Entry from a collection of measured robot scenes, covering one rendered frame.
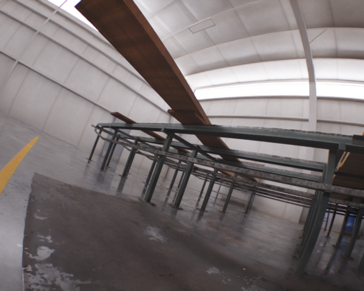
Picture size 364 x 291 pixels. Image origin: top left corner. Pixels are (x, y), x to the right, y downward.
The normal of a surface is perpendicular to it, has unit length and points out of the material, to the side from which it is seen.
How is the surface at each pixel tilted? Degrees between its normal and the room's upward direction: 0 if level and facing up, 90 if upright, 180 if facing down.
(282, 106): 85
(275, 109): 90
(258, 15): 173
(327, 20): 179
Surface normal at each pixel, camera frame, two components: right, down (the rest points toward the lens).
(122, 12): -0.33, 0.93
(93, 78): 0.71, 0.07
